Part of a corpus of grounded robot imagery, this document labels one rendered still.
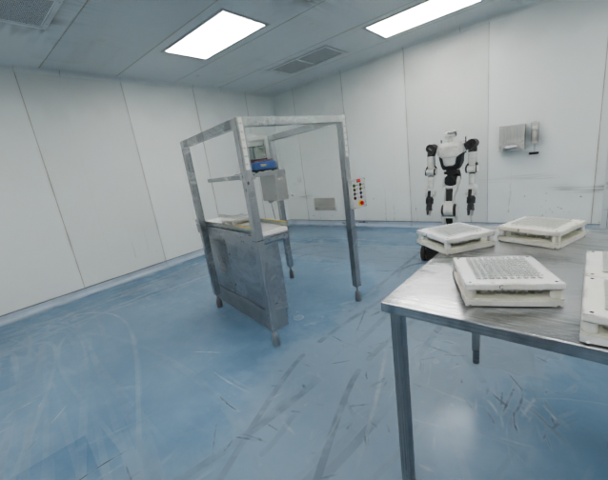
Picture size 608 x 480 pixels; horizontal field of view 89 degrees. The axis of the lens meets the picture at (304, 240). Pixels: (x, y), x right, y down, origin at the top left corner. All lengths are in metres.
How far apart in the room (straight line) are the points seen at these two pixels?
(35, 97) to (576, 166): 6.83
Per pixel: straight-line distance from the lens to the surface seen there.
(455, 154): 3.93
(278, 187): 2.39
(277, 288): 2.65
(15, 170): 5.11
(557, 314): 1.08
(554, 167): 5.37
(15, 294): 5.16
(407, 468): 1.51
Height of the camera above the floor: 1.37
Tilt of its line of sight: 14 degrees down
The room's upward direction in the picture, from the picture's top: 8 degrees counter-clockwise
